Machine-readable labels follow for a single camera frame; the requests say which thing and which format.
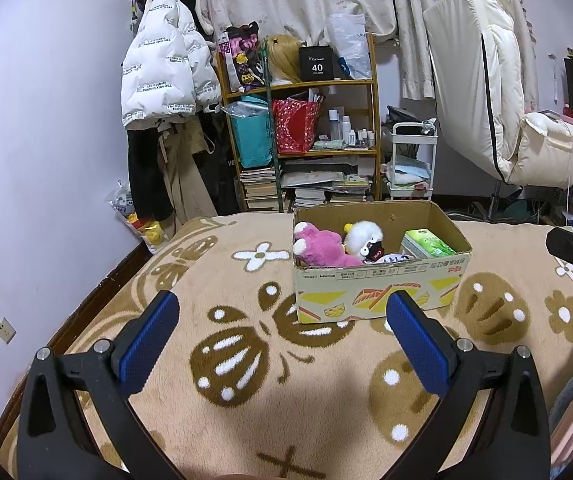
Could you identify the blonde wig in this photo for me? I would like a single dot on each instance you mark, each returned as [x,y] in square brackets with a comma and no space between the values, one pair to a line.
[284,60]

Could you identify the row of small bottles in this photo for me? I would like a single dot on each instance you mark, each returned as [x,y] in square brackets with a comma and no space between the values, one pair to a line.
[346,130]

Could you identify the red patterned bag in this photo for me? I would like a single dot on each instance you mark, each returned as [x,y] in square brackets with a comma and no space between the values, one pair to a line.
[294,127]

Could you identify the white puffer jacket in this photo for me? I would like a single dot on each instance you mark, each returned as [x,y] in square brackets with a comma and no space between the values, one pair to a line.
[161,60]

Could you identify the white quilted recliner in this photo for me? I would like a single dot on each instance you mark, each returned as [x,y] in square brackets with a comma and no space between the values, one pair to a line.
[466,60]

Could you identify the white cushion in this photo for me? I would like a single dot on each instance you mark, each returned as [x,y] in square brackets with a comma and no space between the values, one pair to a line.
[546,155]

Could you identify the plastic bag with yellow things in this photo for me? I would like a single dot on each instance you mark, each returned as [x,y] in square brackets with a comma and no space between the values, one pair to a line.
[136,215]

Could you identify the black square box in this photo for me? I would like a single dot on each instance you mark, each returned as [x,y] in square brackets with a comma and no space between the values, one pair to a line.
[319,65]

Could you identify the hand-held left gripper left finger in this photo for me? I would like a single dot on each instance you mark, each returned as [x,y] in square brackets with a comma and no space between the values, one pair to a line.
[149,340]

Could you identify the green pole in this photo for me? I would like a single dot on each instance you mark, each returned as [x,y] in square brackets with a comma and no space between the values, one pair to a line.
[272,135]

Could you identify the white wall socket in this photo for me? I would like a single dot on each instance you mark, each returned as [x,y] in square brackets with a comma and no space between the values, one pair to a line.
[5,330]

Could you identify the dark bag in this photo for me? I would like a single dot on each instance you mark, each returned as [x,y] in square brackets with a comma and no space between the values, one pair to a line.
[401,115]

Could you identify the green tissue pack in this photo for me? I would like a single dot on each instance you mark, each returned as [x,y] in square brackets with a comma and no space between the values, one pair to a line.
[426,242]

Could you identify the printed cartoon bag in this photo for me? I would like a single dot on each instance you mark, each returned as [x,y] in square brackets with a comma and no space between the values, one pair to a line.
[241,60]

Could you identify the clear plastic bag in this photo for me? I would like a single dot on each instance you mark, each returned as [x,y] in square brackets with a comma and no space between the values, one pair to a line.
[349,40]

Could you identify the beige printed blanket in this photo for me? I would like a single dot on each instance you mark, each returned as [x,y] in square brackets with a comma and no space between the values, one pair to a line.
[216,435]

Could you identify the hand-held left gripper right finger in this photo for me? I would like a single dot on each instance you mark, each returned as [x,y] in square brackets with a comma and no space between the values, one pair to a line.
[419,345]

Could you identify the white trolley cart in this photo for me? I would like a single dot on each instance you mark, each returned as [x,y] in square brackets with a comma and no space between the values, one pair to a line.
[411,126]

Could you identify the black coat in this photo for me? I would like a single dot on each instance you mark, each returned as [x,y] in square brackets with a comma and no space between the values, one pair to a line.
[146,175]

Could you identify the white and black plush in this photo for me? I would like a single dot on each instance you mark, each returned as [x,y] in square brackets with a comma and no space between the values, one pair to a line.
[364,232]

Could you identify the printed cardboard box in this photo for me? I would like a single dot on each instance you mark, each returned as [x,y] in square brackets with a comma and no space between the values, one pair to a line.
[366,285]

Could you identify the beige coat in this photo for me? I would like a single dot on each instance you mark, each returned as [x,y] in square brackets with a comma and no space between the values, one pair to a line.
[186,185]

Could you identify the pink bear plush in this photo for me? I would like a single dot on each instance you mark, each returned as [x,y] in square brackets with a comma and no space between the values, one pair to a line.
[316,245]

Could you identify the stacks of books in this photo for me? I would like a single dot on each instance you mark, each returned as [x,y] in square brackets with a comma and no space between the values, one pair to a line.
[261,190]

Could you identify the teal bag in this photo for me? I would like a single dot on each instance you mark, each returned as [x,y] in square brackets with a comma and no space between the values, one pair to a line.
[251,140]

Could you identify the yellow wooden shelf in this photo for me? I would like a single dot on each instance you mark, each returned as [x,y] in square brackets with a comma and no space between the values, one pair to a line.
[375,110]

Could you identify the light blue cloth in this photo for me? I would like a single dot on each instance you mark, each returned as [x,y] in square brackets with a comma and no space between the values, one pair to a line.
[406,170]

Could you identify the black tote bag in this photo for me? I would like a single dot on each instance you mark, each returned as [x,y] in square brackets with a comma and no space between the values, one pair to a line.
[221,175]

